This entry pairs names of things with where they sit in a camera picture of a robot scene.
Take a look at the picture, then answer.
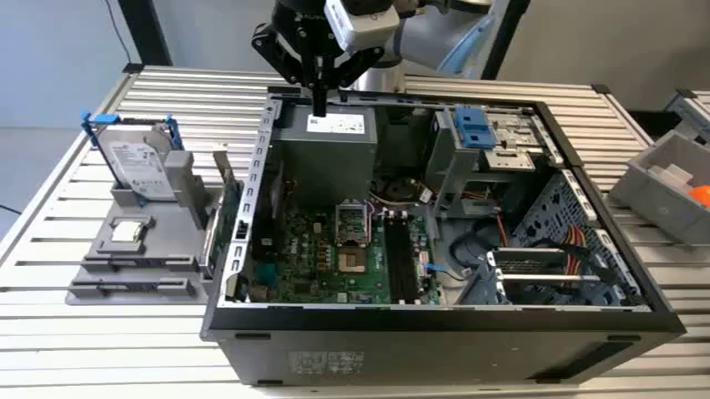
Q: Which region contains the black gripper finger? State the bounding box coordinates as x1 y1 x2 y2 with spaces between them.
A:
250 22 320 117
318 47 385 117

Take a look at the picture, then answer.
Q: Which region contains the black RAM slot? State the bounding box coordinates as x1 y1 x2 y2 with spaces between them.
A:
404 212 421 304
384 212 400 304
397 212 414 304
390 212 406 304

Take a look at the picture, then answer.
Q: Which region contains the grey power supply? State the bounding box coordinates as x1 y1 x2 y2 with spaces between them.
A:
270 103 381 204

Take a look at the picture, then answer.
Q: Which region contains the grey metal drive cage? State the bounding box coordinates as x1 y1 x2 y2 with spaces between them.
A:
425 103 561 217

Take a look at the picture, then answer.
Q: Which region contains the hard disk in blue carrier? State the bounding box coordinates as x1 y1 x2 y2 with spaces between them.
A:
81 110 184 207

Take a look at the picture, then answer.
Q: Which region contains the metal socket cover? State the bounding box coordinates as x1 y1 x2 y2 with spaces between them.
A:
334 202 372 246

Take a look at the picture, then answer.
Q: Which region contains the green graphics card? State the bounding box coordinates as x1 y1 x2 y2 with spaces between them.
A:
201 149 246 280

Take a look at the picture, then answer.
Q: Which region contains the CPU socket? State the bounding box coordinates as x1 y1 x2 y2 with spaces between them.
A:
336 247 370 273

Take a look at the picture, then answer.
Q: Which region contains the grey parts rack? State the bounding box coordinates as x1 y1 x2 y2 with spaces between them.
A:
63 150 222 307

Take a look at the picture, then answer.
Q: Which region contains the silver CPU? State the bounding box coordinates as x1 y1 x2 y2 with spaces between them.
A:
107 220 146 243

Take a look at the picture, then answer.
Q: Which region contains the green motherboard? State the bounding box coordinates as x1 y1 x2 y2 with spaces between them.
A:
242 203 444 304

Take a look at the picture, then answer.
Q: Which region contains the metal disk bay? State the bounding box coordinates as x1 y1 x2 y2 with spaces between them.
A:
458 244 627 307

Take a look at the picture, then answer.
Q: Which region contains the white block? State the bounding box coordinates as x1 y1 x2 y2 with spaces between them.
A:
647 164 693 188

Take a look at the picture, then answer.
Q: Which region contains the large grey plastic bin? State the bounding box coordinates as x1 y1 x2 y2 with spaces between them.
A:
608 131 710 247

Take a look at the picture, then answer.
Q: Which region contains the black open PC case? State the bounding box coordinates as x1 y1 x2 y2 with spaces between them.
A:
198 85 687 387

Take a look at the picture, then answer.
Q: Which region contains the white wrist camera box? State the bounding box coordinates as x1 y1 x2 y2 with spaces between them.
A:
322 0 401 54

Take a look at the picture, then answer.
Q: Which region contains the black upright post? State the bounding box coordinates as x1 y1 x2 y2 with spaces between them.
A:
117 0 174 75
478 0 532 81

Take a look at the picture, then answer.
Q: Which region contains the blue plastic bracket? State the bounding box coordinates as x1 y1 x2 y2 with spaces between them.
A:
450 106 499 150

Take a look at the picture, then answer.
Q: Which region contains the white yellow wire bundle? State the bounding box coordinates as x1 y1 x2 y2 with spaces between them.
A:
365 182 437 208

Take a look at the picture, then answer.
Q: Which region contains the orange red wire bundle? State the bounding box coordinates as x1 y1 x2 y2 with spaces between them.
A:
462 185 509 249

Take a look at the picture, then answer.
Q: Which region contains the thick black cable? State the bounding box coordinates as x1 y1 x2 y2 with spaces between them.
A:
446 228 492 278

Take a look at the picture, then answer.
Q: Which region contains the flat red yellow wire bundle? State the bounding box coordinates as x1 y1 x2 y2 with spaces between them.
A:
555 225 591 290

